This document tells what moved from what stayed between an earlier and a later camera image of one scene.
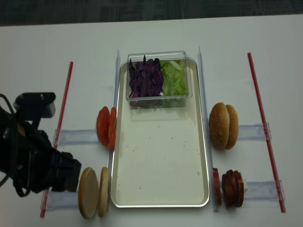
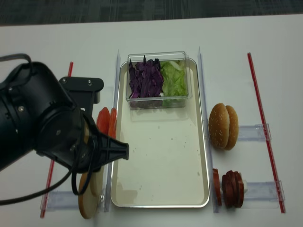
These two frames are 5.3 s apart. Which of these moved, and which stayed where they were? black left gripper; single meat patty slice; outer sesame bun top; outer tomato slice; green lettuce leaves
Moved: black left gripper
Stayed: outer tomato slice; green lettuce leaves; outer sesame bun top; single meat patty slice
